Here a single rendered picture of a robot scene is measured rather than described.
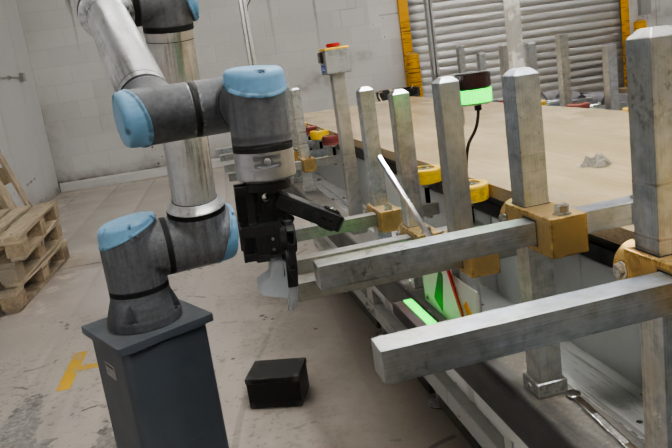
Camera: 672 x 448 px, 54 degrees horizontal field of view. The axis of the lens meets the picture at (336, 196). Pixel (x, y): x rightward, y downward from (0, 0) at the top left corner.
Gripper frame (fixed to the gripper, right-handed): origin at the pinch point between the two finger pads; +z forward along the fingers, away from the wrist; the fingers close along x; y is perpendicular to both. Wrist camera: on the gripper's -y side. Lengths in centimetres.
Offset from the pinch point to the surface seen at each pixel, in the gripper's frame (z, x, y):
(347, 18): -90, -785, -203
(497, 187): -9, -21, -45
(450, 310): 9.0, -7.0, -28.3
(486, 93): -28.9, -1.9, -35.0
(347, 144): -14, -79, -28
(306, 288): -2.4, 1.5, -1.8
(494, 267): -1.8, 4.4, -31.9
